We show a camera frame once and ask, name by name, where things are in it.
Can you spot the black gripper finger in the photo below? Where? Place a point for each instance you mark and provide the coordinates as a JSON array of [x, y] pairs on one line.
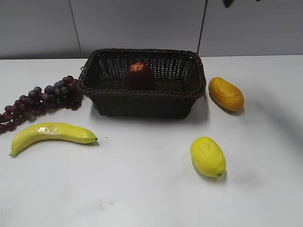
[[228, 3]]

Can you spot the red apple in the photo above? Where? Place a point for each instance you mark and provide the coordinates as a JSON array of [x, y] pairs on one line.
[[141, 77]]

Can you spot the black woven basket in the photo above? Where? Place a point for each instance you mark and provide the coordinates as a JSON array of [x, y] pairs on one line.
[[178, 80]]

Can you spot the orange mango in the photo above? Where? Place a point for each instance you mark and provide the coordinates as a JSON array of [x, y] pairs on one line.
[[225, 94]]

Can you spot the yellow lemon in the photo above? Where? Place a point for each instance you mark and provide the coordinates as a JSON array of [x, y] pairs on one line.
[[207, 157]]

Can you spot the purple grape bunch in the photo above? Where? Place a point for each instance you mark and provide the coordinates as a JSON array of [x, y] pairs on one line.
[[62, 94]]

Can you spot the yellow banana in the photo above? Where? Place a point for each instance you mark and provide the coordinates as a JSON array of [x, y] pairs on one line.
[[50, 131]]

